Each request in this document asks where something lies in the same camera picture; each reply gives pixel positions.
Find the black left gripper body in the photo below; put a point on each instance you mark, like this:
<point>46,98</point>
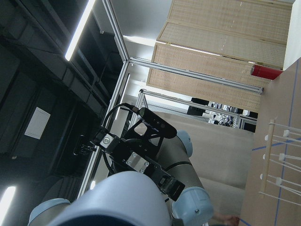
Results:
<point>138,154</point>

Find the light blue plastic cup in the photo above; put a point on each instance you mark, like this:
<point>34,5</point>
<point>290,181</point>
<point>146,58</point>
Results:
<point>125,199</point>

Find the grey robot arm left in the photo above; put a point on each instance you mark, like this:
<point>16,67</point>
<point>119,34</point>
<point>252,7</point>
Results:
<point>192,208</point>

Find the red cylinder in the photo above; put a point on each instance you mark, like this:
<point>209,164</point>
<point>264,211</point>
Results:
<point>265,72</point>

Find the black camera on bracket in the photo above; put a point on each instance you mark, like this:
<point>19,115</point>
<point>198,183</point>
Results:
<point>163,128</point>

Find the aluminium frame post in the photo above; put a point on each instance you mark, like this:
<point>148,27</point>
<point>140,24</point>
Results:
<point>143,62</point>

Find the white wire cup holder rack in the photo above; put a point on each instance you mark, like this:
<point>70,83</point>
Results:
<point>285,135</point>

